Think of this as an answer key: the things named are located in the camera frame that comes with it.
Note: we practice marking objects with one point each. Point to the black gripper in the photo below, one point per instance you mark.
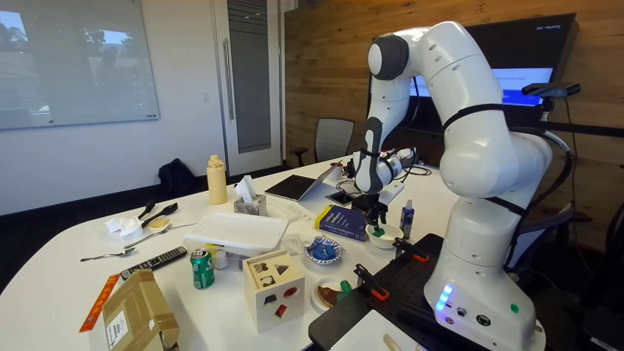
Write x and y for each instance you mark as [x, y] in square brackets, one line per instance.
[375, 200]

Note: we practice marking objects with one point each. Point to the long green cylinder block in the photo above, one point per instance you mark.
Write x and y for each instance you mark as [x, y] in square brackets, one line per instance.
[379, 233]

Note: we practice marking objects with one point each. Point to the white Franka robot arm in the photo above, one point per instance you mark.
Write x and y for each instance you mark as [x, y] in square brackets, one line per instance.
[481, 149]

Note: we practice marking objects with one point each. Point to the white bowl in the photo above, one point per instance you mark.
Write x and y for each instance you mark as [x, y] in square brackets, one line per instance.
[391, 243]

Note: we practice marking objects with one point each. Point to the blue patterned small bowl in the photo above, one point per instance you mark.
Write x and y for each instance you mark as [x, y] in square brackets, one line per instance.
[323, 252]

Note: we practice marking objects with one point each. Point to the short green cylinder block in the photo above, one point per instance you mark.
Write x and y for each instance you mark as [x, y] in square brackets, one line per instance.
[346, 287]

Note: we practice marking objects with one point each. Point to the blue hand sanitizer bottle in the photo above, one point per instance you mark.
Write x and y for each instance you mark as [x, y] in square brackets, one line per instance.
[409, 225]

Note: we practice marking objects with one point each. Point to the blue textbook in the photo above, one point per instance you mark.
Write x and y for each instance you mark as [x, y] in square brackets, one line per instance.
[342, 223]

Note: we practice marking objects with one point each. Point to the black orange clamp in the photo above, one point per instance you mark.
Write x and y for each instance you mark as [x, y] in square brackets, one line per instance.
[374, 289]
[411, 254]

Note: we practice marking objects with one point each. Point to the brown wooden block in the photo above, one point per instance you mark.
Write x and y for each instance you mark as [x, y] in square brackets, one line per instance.
[331, 295]

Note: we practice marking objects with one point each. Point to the silver laptop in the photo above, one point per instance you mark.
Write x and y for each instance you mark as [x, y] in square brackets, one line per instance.
[294, 186]

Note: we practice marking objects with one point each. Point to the grey office chair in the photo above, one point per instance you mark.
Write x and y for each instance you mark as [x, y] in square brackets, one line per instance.
[333, 137]

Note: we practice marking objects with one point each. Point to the small white plate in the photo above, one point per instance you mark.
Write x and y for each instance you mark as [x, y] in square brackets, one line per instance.
[317, 293]

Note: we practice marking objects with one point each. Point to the large white paper sheet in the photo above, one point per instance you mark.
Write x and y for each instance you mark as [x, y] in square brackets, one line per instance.
[372, 334]

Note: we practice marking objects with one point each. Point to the grey tissue box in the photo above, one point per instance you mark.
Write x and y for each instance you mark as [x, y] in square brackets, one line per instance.
[251, 207]

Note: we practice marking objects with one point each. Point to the wooden shape sorter cube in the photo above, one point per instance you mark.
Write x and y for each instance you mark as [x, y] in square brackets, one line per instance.
[274, 293]

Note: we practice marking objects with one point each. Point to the clear container white lid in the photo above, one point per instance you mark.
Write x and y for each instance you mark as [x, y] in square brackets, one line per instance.
[237, 233]

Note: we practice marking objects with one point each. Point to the cream plastic bottle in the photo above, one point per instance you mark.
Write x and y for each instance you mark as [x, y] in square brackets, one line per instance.
[218, 186]

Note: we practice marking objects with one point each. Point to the green soda can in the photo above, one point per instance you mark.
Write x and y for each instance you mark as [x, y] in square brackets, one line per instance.
[202, 270]

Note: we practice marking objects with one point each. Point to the white door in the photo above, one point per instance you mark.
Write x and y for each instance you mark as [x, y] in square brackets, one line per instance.
[251, 79]

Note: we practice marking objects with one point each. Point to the black spatula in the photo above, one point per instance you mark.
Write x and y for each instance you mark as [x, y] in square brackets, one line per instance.
[159, 215]

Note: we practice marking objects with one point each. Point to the wooden spoon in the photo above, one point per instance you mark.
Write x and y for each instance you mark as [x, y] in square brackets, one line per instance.
[159, 225]

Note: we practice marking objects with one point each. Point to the black remote control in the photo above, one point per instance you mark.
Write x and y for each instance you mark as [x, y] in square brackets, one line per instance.
[157, 262]

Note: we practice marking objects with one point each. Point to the crumpled white napkin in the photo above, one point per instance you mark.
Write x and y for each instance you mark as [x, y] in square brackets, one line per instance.
[124, 227]

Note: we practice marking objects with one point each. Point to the brown cardboard box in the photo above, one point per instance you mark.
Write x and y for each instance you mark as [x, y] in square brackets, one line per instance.
[140, 313]

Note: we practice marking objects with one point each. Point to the metal spoon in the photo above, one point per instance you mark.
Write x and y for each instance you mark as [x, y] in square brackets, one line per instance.
[108, 256]

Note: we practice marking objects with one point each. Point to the orange ruler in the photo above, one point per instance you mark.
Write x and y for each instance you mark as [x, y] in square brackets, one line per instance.
[101, 303]

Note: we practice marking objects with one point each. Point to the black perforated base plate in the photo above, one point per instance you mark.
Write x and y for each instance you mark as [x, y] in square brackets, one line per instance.
[403, 293]

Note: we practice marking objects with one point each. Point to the large wall monitor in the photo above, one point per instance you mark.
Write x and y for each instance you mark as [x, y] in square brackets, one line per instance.
[528, 51]

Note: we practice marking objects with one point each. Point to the wall whiteboard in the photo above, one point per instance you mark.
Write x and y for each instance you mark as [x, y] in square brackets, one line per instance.
[79, 65]

